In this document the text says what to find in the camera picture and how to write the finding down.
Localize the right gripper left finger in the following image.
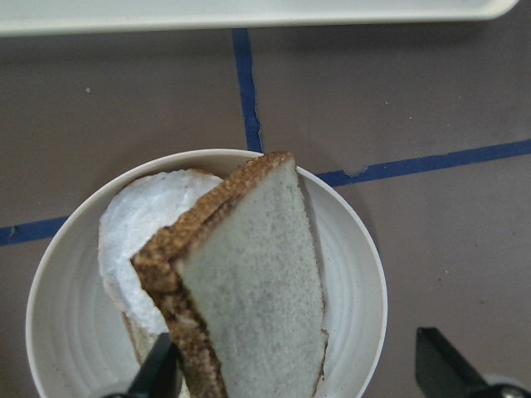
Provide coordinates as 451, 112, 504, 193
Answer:
126, 333, 183, 398

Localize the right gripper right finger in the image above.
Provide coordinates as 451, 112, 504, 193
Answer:
415, 328, 503, 398

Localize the white round plate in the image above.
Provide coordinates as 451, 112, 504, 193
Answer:
26, 148, 387, 397

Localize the bread slice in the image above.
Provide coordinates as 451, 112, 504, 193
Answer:
124, 159, 328, 372
131, 152, 328, 397

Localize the fried egg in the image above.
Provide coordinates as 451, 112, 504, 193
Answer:
98, 169, 222, 335

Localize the cream bear tray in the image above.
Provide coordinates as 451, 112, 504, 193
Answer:
1, 0, 516, 37

